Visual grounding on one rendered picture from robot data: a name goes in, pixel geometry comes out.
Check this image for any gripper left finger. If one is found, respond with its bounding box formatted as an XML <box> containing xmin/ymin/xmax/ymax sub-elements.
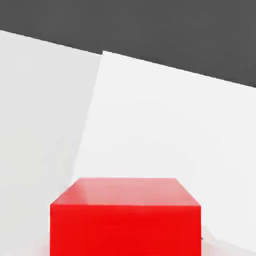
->
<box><xmin>7</xmin><ymin>229</ymin><xmax>51</xmax><ymax>256</ymax></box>

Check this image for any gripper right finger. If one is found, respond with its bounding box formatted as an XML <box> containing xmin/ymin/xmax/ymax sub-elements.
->
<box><xmin>200</xmin><ymin>225</ymin><xmax>256</xmax><ymax>256</ymax></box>

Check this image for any small red cube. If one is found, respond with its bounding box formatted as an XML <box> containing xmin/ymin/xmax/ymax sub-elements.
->
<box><xmin>49</xmin><ymin>177</ymin><xmax>202</xmax><ymax>256</ymax></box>

